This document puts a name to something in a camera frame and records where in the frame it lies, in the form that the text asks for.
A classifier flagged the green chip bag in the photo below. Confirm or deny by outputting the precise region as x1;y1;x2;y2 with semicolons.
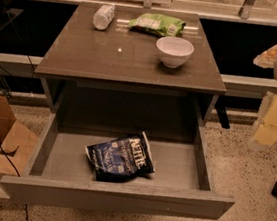
128;13;185;37

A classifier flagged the open grey top drawer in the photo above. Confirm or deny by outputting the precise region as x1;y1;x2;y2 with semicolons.
0;76;248;221

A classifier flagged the white bowl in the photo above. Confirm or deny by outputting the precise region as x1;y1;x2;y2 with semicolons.
156;36;194;68

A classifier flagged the blue Kettle chip bag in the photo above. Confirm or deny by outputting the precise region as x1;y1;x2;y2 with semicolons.
85;131;155;182

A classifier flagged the grey cabinet counter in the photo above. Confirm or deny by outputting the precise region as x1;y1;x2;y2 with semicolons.
29;0;236;133

